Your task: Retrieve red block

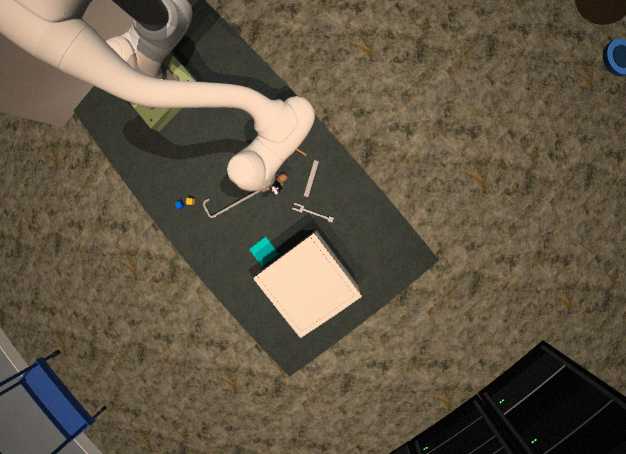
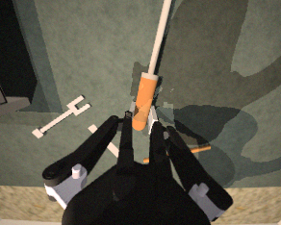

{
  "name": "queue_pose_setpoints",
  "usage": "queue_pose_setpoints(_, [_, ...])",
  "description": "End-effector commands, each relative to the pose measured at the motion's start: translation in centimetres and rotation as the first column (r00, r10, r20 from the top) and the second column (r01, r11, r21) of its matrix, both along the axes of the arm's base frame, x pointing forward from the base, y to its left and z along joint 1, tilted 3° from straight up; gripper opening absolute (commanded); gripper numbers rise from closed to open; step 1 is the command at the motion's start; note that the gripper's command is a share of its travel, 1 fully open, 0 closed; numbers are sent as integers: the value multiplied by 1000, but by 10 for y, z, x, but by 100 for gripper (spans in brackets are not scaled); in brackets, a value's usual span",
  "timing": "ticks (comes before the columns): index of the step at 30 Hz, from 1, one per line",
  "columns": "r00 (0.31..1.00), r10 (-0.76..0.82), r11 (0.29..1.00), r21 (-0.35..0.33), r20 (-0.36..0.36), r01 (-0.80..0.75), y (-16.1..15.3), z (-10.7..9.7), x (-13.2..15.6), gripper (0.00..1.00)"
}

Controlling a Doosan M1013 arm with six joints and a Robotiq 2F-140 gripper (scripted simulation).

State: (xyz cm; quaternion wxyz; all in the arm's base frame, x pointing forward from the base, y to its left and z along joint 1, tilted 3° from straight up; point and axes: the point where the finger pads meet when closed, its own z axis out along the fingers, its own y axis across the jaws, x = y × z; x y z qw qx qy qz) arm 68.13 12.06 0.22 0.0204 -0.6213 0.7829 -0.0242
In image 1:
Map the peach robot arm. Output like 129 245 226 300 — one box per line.
0 0 315 191

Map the cream flat bar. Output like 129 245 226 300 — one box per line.
304 160 319 197

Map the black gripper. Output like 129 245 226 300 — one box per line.
269 172 283 196

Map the teal square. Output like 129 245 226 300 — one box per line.
249 237 279 266

